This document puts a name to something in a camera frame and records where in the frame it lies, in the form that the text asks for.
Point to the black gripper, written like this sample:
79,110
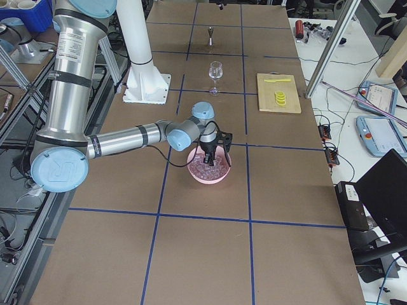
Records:
208,147

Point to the steel double jigger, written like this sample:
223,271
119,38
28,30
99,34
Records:
210,31

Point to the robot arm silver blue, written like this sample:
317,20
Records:
59,160

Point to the clear ice cubes pile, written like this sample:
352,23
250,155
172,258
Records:
205,172

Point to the clear wine glass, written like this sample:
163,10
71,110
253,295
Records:
215,73

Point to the pink bowl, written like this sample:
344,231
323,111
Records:
219,152

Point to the bamboo cutting board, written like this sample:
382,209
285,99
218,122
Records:
267,96

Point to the yellow plastic knife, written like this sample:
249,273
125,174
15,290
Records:
281,80

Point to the black box device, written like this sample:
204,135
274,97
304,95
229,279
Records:
351,207

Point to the red cylinder tool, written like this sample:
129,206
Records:
299,29

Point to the blue teach pendant near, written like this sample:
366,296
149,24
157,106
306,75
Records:
380,135

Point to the blue teach pendant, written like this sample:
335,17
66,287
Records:
380,135
381,96

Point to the black monitor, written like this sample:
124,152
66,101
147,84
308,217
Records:
382,190

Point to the blue teach pendant far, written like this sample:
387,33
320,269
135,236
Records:
381,96

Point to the wooden beam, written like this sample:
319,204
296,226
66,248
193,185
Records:
394,59

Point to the grey office chair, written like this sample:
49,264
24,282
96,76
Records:
390,25

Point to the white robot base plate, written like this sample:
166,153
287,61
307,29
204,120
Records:
146,85

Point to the aluminium frame post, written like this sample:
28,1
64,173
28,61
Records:
342,23

